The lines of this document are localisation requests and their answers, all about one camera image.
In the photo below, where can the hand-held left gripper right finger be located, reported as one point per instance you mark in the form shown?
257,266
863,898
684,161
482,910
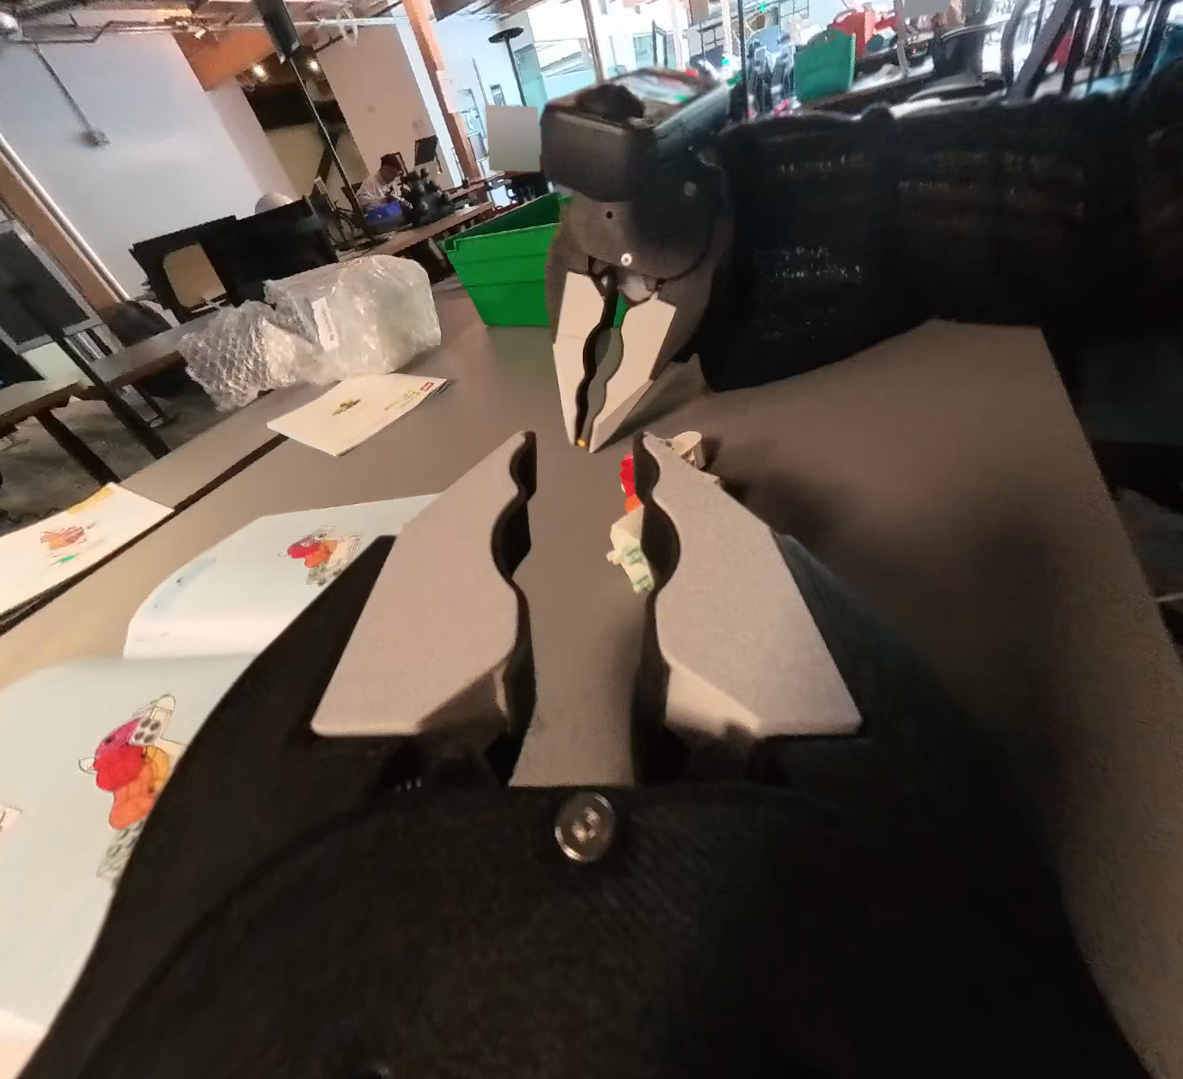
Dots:
739,626

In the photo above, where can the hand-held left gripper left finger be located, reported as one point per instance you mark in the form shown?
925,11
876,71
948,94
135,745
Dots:
434,618

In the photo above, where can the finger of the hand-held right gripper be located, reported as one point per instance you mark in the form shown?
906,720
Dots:
574,331
643,349

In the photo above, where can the partly built lego model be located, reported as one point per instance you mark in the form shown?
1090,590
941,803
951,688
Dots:
631,543

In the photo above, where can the pale blue lego instruction booklet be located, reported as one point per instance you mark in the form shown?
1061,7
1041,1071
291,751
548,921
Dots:
267,571
55,728

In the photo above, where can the white lego instruction booklet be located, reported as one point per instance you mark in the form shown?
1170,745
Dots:
361,409
65,534

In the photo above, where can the green plastic bin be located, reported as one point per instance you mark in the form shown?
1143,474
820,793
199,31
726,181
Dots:
508,266

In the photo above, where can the long wooden desk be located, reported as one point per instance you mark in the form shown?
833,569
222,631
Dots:
434,224

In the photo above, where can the clear plastic bag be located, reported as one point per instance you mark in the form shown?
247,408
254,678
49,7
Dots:
356,313

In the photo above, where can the green bag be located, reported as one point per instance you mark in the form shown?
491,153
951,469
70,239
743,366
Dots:
825,68

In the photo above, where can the bubble wrap sheet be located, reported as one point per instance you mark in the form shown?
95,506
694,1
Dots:
231,354

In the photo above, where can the black cane back chair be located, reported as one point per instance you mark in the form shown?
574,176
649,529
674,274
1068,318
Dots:
189,271

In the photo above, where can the dark wooden table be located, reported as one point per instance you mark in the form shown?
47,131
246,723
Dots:
139,358

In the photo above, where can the black hanging monitor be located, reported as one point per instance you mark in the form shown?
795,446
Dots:
274,12

